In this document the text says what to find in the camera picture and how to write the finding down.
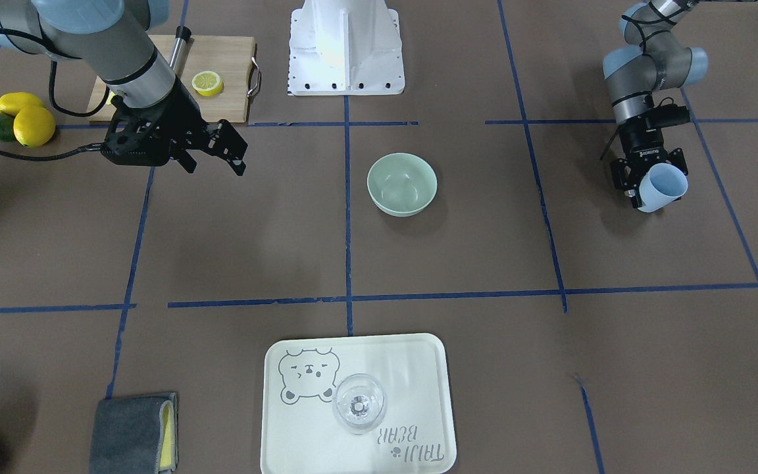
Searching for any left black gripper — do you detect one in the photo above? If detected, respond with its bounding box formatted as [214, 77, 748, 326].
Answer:
[613, 117, 689, 208]

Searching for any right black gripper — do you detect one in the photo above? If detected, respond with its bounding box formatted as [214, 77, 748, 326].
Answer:
[111, 89, 249, 176]

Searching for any light blue cup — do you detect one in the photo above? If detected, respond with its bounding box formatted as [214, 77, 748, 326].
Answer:
[637, 163, 688, 213]

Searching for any green bowl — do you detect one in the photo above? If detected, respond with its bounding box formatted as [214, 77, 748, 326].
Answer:
[366, 152, 438, 218]

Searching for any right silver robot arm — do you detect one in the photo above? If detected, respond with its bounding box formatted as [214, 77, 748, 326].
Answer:
[0, 1, 247, 175]

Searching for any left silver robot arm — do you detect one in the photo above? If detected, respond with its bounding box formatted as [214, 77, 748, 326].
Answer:
[603, 1, 709, 213]

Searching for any lemon half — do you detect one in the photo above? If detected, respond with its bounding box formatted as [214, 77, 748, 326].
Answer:
[191, 71, 224, 97]

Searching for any wooden cutting board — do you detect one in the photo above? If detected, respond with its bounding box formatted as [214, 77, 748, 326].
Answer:
[87, 36, 263, 126]

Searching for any yellow lemon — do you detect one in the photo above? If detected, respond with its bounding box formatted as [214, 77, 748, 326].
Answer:
[13, 105, 57, 148]
[0, 92, 45, 117]

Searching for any grey folded cloth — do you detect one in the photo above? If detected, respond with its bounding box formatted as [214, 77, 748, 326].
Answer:
[88, 391, 178, 473]

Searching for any clear wine glass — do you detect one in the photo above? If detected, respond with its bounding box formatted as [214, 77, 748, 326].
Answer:
[333, 374, 388, 435]

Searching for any cream bear tray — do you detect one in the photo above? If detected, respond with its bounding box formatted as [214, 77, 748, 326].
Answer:
[261, 333, 457, 473]

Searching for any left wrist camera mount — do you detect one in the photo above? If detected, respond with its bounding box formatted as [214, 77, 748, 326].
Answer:
[640, 104, 692, 131]

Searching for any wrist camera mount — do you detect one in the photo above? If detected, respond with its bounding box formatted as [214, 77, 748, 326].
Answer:
[99, 109, 170, 166]
[640, 104, 692, 131]

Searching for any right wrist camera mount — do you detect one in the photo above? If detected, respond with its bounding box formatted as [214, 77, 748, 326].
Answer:
[99, 109, 170, 166]

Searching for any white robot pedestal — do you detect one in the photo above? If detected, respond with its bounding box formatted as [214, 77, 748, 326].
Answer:
[287, 1, 406, 97]

